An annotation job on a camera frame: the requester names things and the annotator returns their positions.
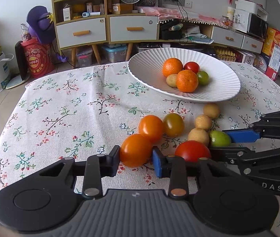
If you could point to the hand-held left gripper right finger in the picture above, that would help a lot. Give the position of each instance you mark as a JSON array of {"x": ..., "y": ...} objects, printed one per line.
[{"x": 158, "y": 163}]

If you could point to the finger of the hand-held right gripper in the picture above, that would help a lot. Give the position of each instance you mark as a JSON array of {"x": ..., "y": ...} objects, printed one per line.
[
  {"x": 228, "y": 154},
  {"x": 241, "y": 135}
]

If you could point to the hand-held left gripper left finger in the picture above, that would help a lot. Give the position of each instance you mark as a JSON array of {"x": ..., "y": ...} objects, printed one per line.
[{"x": 114, "y": 161}]

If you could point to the orange tomato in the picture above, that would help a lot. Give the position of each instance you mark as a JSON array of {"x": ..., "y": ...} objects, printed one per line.
[
  {"x": 135, "y": 150},
  {"x": 151, "y": 127}
]

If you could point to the red tomato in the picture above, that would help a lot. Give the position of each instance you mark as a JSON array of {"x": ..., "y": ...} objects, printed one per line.
[
  {"x": 192, "y": 66},
  {"x": 192, "y": 151}
]

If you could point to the olive yellow tomato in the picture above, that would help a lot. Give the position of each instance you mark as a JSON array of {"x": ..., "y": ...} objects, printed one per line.
[{"x": 173, "y": 124}]

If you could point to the small green lime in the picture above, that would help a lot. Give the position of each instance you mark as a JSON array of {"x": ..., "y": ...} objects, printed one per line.
[{"x": 203, "y": 77}]

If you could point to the orange mandarin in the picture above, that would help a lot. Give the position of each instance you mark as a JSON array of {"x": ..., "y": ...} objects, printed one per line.
[
  {"x": 187, "y": 81},
  {"x": 172, "y": 67}
]

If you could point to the white ribbed plate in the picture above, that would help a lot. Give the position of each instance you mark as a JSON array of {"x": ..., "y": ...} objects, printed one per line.
[{"x": 149, "y": 71}]

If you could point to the floral tablecloth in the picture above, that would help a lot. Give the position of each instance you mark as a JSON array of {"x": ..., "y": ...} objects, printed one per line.
[{"x": 68, "y": 128}]

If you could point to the white red box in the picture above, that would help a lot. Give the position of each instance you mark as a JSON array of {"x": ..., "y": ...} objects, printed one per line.
[{"x": 249, "y": 58}]

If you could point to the yellow egg tray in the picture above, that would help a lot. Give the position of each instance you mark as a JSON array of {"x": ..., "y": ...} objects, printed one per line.
[{"x": 225, "y": 54}]

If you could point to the orange snack box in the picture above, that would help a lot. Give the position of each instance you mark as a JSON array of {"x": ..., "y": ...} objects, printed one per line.
[{"x": 275, "y": 51}]

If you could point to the small white drawer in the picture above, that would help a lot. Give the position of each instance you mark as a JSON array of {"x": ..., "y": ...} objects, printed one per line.
[
  {"x": 247, "y": 43},
  {"x": 222, "y": 34}
]

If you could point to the blue lidded storage box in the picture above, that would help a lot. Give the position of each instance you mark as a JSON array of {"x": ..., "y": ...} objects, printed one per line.
[{"x": 114, "y": 54}]

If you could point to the clear storage box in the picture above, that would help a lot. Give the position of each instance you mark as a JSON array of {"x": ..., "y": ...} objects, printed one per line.
[{"x": 84, "y": 58}]

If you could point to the low wooden cabinet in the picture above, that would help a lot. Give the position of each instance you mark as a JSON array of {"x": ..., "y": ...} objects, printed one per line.
[{"x": 206, "y": 33}]

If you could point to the black microwave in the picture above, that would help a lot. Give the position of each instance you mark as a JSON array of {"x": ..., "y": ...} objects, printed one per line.
[{"x": 257, "y": 26}]

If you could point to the glass jar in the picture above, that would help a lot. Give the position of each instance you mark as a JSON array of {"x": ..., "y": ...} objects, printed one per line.
[{"x": 225, "y": 21}]

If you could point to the black box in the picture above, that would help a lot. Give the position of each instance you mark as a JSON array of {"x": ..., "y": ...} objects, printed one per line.
[{"x": 170, "y": 35}]

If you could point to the white round base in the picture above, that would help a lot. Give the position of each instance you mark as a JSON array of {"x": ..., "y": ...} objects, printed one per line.
[{"x": 16, "y": 83}]

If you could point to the large white drawer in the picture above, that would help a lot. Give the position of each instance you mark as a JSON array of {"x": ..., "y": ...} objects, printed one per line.
[
  {"x": 68, "y": 39},
  {"x": 120, "y": 34}
]

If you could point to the red round tin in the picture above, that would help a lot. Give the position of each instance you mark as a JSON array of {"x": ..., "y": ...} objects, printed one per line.
[{"x": 37, "y": 59}]

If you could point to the white appliance box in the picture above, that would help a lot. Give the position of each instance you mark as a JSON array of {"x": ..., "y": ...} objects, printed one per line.
[{"x": 251, "y": 6}]

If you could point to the black flat panel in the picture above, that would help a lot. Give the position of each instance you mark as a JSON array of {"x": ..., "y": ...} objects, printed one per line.
[{"x": 21, "y": 61}]

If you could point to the pink cloth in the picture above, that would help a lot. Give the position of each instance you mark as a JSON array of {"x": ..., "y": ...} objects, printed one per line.
[{"x": 174, "y": 13}]

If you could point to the short wooden drawer cabinet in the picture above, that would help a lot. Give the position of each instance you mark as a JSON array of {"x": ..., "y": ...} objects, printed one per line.
[{"x": 133, "y": 14}]

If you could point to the white blue thermometer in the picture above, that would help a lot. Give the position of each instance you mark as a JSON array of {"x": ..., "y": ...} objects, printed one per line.
[{"x": 90, "y": 14}]

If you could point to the brown cardboard box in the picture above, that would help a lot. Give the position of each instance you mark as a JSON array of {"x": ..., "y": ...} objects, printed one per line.
[{"x": 122, "y": 8}]

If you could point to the small white carton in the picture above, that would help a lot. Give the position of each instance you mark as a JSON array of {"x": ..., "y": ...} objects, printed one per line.
[{"x": 67, "y": 13}]

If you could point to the purple plush toy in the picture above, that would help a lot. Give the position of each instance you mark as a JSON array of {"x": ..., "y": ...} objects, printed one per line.
[{"x": 40, "y": 24}]

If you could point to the tall wooden shelf cabinet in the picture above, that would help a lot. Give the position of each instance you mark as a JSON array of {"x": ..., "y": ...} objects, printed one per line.
[{"x": 80, "y": 0}]

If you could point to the white wall socket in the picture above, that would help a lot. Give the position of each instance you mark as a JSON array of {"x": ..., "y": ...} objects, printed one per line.
[{"x": 188, "y": 4}]

